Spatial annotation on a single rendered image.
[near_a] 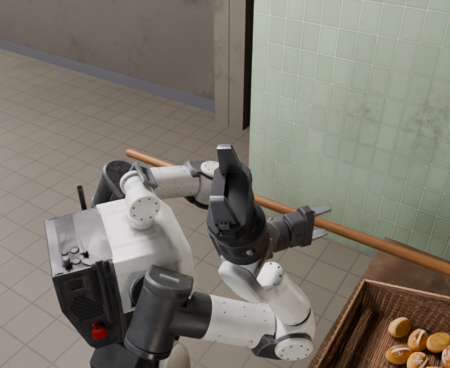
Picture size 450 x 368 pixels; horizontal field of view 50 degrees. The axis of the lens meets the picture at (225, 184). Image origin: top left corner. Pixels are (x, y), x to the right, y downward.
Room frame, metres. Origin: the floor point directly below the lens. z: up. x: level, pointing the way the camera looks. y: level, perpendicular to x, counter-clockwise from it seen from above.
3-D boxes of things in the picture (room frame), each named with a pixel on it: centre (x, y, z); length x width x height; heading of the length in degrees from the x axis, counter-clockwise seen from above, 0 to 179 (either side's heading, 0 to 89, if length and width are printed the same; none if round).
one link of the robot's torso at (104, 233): (0.82, 0.24, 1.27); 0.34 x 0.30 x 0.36; 22
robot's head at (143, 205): (0.84, 0.19, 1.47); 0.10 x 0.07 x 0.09; 22
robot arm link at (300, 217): (0.96, -0.16, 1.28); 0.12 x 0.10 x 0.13; 112
